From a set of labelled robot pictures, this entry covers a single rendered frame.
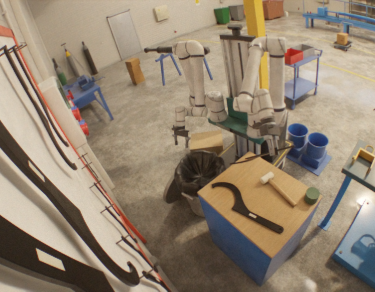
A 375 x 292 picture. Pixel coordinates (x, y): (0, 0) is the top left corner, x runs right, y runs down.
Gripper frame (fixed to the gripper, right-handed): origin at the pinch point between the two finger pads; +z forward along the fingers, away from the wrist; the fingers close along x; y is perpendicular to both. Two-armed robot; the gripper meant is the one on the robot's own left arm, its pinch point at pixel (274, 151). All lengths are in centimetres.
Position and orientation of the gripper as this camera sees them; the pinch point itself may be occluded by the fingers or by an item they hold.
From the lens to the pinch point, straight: 111.3
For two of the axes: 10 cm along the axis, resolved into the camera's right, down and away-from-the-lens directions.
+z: 1.2, 9.7, -2.1
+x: 8.0, 0.3, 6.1
